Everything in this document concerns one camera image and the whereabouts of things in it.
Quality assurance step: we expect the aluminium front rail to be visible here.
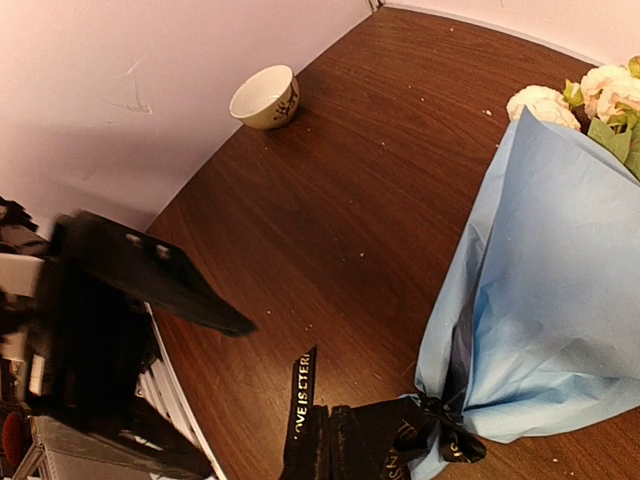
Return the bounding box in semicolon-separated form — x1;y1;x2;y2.
138;303;228;480

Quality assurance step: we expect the blue wrapping paper sheet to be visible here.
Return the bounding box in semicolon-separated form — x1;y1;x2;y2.
399;106;640;480

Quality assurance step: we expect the white rose stem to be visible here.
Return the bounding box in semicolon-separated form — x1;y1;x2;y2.
506;85;581;131

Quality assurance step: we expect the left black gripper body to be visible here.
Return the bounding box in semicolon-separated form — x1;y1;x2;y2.
29;212;213;479

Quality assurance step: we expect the small white bowl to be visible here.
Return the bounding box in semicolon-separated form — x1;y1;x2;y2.
229;65;300;130

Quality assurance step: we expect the large pink peony stem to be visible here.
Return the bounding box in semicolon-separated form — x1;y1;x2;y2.
562;55;639;177

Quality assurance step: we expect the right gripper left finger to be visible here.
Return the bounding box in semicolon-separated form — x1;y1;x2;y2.
280;405;331;480

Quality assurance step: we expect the black ribbon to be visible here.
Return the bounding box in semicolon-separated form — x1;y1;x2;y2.
280;347;486;479

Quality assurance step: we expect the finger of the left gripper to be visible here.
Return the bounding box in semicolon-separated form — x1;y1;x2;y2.
84;219;256;337

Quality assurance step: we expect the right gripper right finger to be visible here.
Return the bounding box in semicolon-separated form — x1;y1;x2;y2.
330;399;413;480

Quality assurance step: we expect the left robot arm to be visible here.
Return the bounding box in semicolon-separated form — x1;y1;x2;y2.
1;211;255;479

